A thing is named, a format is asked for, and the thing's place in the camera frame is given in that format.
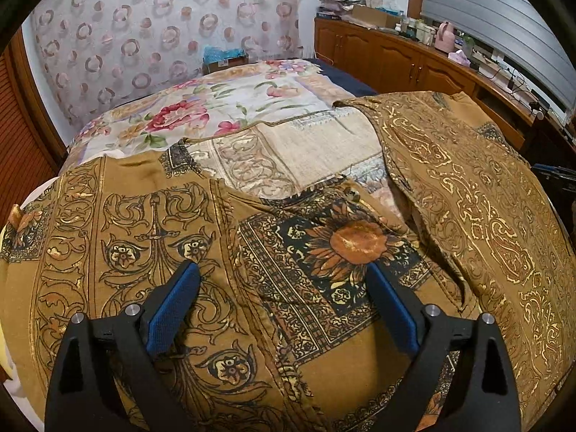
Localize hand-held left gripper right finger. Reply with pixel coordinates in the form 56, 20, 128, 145
365, 262, 523, 432

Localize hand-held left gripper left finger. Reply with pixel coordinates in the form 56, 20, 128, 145
44, 260, 202, 432

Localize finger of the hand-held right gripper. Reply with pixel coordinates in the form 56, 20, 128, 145
532, 163, 576, 181

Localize brown gold-printed garment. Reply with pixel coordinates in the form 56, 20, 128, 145
0, 92, 574, 432

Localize stack of folded clothes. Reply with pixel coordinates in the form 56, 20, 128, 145
317, 0, 363, 21

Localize grey window blind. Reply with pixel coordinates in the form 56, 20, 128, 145
420, 0, 576, 118

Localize pink kettle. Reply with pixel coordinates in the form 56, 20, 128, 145
434, 22, 455, 52

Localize cluster of small bottles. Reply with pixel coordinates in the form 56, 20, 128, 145
396, 15, 437, 46

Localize wooden cabinet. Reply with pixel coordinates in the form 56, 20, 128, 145
314, 17, 547, 149

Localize floral blanket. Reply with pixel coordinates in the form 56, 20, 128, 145
67, 58, 356, 163

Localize wooden louvred wardrobe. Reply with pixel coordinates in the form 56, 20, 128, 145
0, 31, 68, 230

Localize dark blue bed sheet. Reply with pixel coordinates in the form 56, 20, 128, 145
310, 57, 379, 97

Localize open cardboard box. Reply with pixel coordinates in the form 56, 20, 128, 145
351, 4, 401, 28

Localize brown cardboard box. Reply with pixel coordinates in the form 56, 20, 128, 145
202, 55, 249, 75

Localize teal cloth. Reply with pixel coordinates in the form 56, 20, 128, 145
202, 46, 246, 64

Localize black cables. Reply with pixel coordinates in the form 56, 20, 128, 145
492, 67, 534, 100

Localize ring-patterned sheer curtain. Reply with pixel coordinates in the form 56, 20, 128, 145
31, 0, 311, 131

